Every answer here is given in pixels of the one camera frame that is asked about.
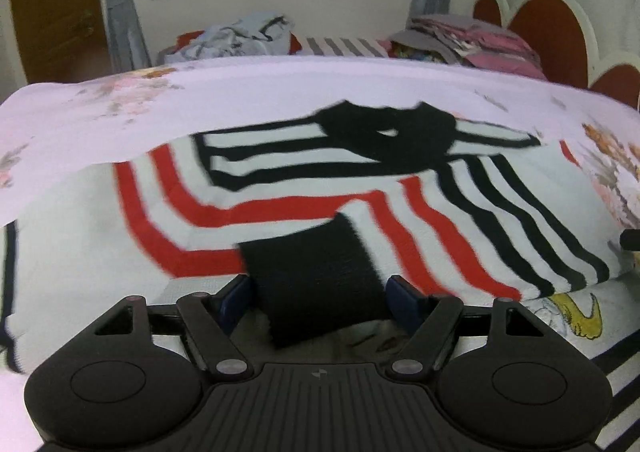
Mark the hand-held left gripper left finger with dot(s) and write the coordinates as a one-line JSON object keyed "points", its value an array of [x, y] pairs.
{"points": [[234, 302]]}

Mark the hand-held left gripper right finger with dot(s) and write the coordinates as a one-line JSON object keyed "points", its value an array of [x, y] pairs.
{"points": [[404, 303]]}

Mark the red black white striped sweater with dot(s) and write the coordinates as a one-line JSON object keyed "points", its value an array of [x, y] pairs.
{"points": [[280, 202]]}

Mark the stack of folded clothes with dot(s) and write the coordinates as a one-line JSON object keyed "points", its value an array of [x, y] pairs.
{"points": [[465, 45]]}

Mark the pile of light blue clothes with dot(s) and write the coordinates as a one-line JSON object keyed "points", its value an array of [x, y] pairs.
{"points": [[235, 40]]}

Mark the white cloth with yellow print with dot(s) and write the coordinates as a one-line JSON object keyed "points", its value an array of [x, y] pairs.
{"points": [[575, 314]]}

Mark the black white striped cloth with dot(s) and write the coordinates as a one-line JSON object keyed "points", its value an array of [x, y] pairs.
{"points": [[620, 372]]}

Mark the red and white headboard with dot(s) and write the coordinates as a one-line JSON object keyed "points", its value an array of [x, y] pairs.
{"points": [[555, 27]]}

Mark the pink floral bedsheet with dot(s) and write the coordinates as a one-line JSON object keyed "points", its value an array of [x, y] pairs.
{"points": [[310, 82]]}

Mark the grey white striped cloth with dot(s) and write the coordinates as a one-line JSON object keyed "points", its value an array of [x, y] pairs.
{"points": [[345, 45]]}

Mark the brown wooden door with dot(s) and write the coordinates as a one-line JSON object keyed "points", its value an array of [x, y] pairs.
{"points": [[55, 7]]}

